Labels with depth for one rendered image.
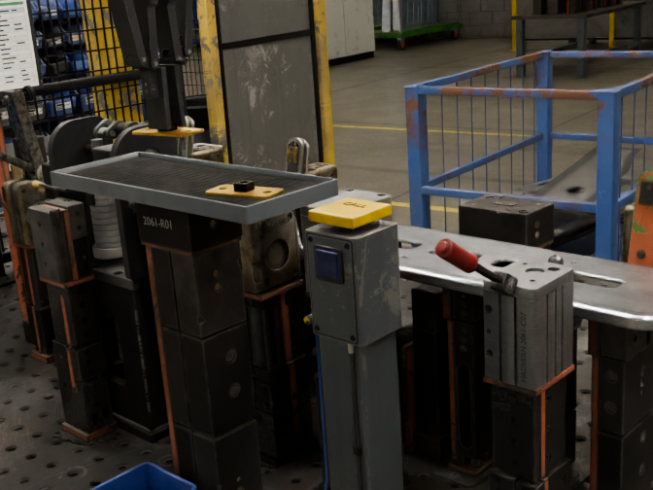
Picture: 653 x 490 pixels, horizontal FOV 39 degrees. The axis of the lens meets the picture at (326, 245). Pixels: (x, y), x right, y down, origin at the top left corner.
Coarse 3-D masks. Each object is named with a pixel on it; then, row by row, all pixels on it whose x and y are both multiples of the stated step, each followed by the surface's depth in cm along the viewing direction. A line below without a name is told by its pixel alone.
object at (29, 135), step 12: (12, 96) 163; (24, 96) 166; (12, 108) 165; (24, 108) 165; (12, 120) 167; (24, 120) 166; (24, 132) 166; (24, 144) 167; (36, 144) 168; (24, 156) 169; (36, 156) 168
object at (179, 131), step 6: (174, 126) 106; (132, 132) 107; (138, 132) 107; (144, 132) 106; (150, 132) 106; (156, 132) 105; (162, 132) 105; (168, 132) 105; (174, 132) 104; (180, 132) 104; (186, 132) 104; (192, 132) 104; (198, 132) 105
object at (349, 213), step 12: (336, 204) 92; (348, 204) 92; (360, 204) 92; (372, 204) 91; (384, 204) 91; (312, 216) 91; (324, 216) 90; (336, 216) 89; (348, 216) 88; (360, 216) 88; (372, 216) 89; (384, 216) 91; (348, 228) 90
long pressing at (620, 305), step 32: (416, 256) 127; (480, 256) 125; (512, 256) 124; (544, 256) 123; (576, 256) 122; (448, 288) 117; (480, 288) 113; (576, 288) 110; (608, 288) 110; (640, 288) 109; (608, 320) 102; (640, 320) 100
